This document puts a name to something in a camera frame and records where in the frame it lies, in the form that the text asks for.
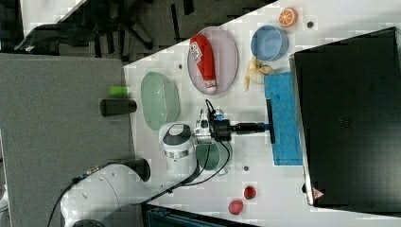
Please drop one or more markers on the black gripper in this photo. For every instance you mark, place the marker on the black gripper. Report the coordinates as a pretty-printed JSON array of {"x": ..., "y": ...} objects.
[{"x": 213, "y": 127}]

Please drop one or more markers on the black oven door handle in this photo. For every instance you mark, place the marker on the black oven door handle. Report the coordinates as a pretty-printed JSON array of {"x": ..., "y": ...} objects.
[{"x": 270, "y": 121}]

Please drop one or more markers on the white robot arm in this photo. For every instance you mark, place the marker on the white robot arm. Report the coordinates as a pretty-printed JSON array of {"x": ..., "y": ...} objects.
[{"x": 102, "y": 190}]

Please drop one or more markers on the green mug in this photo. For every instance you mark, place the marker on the green mug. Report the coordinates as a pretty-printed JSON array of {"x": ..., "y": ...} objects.
[{"x": 213, "y": 157}]

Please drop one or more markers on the peeled banana toy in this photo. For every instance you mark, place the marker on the peeled banana toy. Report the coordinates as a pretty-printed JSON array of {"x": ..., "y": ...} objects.
[{"x": 256, "y": 72}]

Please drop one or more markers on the dark red strawberry toy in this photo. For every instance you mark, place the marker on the dark red strawberry toy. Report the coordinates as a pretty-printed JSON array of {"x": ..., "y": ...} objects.
[{"x": 249, "y": 193}]

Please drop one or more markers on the red apple toy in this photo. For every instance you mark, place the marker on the red apple toy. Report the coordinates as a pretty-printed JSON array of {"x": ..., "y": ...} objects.
[{"x": 235, "y": 207}]

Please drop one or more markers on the pink oval plate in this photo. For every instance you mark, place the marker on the pink oval plate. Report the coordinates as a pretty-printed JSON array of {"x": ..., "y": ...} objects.
[{"x": 225, "y": 58}]

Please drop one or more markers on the blue bowl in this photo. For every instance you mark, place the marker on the blue bowl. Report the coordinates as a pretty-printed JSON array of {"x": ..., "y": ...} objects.
[{"x": 269, "y": 43}]

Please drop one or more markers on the light green oval colander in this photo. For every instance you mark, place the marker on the light green oval colander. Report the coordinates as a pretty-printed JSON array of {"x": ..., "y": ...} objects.
[{"x": 160, "y": 100}]

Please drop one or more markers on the red ketchup bottle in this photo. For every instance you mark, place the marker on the red ketchup bottle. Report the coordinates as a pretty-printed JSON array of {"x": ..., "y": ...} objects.
[{"x": 202, "y": 54}]

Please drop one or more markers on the orange slice toy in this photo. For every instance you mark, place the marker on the orange slice toy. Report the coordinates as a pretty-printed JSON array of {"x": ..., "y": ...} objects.
[{"x": 288, "y": 17}]

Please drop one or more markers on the dark blue bin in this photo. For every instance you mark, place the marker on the dark blue bin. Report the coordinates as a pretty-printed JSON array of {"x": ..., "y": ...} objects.
[{"x": 158, "y": 216}]

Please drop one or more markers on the green cylinder object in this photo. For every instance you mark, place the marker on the green cylinder object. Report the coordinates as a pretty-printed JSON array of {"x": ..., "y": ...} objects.
[{"x": 118, "y": 90}]

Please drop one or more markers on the black cylinder cup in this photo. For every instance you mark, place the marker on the black cylinder cup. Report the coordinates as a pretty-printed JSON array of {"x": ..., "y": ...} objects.
[{"x": 111, "y": 107}]

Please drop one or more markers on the black office chair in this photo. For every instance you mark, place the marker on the black office chair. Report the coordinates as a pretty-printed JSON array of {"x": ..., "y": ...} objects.
[{"x": 79, "y": 22}]

